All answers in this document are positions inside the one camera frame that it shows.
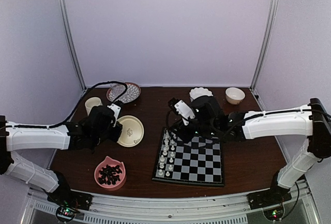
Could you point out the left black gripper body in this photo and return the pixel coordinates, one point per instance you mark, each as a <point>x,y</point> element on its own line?
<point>104,135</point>

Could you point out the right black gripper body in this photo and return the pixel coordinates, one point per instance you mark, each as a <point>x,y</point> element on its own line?
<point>204,130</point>

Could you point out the cream cat-ear bowl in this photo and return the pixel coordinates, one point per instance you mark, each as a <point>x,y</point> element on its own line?
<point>132,129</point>

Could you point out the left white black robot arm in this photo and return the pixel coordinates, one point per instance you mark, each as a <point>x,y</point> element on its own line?
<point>16,137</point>

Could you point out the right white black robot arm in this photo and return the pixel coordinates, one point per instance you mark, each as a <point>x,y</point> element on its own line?
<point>310,120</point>

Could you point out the white chess bishop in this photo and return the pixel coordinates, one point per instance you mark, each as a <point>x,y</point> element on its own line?
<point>166,140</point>

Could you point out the pile of black chess pieces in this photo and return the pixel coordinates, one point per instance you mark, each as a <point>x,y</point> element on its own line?
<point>110,175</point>

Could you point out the cream ribbed mug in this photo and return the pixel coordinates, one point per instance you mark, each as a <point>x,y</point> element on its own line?
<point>92,102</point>

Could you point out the white scalloped dish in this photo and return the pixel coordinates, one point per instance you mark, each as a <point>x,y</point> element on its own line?
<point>198,92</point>

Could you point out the small cream bowl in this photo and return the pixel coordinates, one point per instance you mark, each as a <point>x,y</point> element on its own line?
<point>234,95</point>

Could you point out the clear drinking glass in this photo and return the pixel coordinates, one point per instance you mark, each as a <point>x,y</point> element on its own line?
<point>116,90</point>

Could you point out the black white chessboard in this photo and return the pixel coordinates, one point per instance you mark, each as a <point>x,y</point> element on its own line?
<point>197,163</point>

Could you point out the patterned ceramic plate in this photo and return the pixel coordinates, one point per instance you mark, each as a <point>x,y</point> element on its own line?
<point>132,93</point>

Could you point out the pink cat-ear bowl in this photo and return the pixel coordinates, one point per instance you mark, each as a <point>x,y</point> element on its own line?
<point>112,162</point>

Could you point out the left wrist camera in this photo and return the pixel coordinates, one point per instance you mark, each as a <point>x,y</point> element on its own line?
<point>116,109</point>

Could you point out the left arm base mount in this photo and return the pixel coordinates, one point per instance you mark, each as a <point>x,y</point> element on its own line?
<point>73,200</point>

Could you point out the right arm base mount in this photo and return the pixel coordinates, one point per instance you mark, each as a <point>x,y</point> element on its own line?
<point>266,198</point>

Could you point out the aluminium front rail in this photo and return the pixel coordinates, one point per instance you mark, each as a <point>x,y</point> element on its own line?
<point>233,208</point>

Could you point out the left aluminium frame post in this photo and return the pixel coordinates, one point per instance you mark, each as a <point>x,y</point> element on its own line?
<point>70,43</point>

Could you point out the aluminium frame post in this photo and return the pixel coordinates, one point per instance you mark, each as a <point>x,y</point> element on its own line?
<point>70,43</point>
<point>273,7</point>

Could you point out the right aluminium frame post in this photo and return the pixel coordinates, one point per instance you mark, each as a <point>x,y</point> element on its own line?
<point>273,7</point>

